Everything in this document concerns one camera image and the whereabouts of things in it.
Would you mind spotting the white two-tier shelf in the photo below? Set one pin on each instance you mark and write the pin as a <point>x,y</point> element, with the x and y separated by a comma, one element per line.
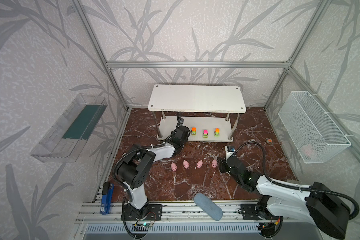
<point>226,100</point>

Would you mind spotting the green circuit board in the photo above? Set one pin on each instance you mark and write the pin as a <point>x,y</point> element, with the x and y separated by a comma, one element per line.
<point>144,224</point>

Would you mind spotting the blue tool on rail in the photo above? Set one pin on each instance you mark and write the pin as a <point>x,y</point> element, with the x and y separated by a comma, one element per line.
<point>107,193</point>

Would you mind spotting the grey blue oval object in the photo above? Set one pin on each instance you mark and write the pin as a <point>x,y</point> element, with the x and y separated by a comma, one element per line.
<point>208,206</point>

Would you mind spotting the orange mixer truck toy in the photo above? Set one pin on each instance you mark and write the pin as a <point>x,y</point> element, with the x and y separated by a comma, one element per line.
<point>193,131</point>

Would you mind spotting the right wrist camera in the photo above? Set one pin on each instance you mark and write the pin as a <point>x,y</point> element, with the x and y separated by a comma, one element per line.
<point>230,150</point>

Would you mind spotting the aluminium frame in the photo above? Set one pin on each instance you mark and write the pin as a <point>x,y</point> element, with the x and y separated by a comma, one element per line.
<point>212,42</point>

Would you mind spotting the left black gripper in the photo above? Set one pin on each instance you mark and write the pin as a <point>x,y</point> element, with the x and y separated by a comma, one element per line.
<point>183,130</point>

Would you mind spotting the small orange round object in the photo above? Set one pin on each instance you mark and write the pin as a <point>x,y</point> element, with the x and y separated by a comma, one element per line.
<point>269,141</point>

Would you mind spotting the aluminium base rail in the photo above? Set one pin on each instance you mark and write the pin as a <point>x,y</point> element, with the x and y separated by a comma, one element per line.
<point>189,212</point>

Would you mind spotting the pink mixer truck toy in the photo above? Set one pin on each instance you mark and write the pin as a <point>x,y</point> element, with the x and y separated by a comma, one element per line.
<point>205,134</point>

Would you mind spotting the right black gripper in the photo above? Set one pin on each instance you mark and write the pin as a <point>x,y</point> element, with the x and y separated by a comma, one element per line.
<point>226,164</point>

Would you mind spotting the clear plastic wall bin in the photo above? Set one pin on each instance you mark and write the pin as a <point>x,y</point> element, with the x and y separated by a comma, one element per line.
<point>67,137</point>

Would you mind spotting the white wire mesh basket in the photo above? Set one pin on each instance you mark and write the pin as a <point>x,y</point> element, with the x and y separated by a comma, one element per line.
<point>308,123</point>

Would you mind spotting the pink toy in basket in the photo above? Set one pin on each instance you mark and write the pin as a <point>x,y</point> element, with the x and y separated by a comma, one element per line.
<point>309,151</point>

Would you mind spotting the pink pig toy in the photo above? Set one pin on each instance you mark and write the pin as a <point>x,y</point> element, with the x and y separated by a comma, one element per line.
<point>214,163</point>
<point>173,167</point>
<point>185,164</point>
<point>199,164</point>

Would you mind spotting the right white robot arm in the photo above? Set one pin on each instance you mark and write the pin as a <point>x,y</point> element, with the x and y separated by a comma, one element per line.
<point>316,204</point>

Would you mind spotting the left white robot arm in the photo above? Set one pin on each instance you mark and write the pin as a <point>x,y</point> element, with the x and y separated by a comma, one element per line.
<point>133,168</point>

